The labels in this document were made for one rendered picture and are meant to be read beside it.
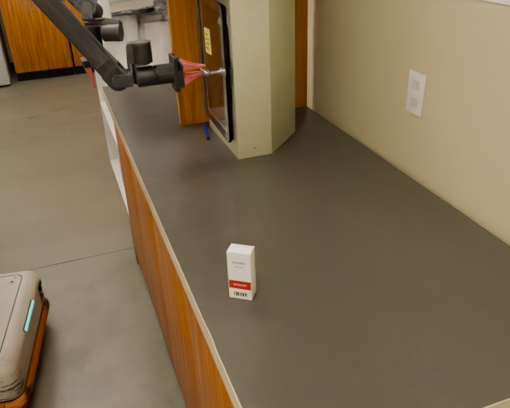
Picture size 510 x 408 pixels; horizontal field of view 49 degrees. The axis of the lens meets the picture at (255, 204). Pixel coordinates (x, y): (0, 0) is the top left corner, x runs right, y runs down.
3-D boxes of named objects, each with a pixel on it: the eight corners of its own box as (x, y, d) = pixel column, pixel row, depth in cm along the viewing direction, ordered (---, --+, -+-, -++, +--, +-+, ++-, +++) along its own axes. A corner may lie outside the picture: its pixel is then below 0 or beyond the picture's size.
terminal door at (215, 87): (208, 113, 193) (198, -10, 174) (231, 144, 167) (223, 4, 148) (206, 113, 193) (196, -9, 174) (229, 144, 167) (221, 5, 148)
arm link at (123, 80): (114, 81, 164) (112, 88, 156) (107, 41, 158) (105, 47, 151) (155, 78, 165) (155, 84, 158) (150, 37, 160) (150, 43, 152)
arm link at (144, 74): (133, 85, 163) (136, 90, 158) (129, 61, 160) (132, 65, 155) (156, 82, 165) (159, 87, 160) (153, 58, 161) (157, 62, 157)
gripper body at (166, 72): (179, 57, 157) (153, 60, 155) (182, 91, 162) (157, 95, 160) (174, 52, 163) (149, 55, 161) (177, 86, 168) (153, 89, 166)
